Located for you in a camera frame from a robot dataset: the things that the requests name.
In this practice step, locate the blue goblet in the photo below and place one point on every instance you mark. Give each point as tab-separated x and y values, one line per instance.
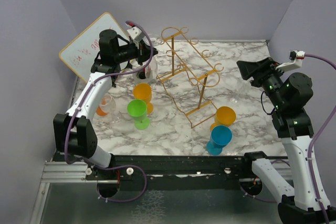
220	137

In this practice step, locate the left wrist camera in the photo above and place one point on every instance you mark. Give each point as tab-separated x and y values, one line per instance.
136	35

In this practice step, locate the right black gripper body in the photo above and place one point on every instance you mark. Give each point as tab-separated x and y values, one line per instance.
270	73

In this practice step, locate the gold wire glass rack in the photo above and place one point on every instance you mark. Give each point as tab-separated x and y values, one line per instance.
209	79

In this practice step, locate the green goblet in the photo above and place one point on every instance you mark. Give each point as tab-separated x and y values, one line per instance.
137	109

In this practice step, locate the yellow goblet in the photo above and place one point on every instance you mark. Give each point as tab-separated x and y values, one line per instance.
143	92
224	116

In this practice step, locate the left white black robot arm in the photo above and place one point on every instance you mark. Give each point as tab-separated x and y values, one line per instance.
74	133

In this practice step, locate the orange cup left back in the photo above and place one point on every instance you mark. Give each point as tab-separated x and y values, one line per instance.
102	109

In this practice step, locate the clear wine glass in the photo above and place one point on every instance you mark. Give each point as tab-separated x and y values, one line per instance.
156	40

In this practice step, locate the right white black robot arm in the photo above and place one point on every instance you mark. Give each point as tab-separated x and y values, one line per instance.
305	201

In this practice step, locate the clear glass left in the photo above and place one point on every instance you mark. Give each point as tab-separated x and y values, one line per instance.
111	103

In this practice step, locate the whiteboard with red writing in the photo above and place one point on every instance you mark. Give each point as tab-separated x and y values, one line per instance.
80	53

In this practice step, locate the grey holder with marker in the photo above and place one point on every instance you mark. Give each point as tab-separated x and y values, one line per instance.
144	76

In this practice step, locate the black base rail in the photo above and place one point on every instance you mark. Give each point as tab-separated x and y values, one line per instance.
178	172

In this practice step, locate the clear glass right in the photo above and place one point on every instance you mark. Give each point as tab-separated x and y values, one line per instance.
241	92

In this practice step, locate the aluminium extrusion rail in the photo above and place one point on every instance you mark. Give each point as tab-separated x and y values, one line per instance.
61	172

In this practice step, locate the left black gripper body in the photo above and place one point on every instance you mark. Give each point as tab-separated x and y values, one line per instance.
139	55

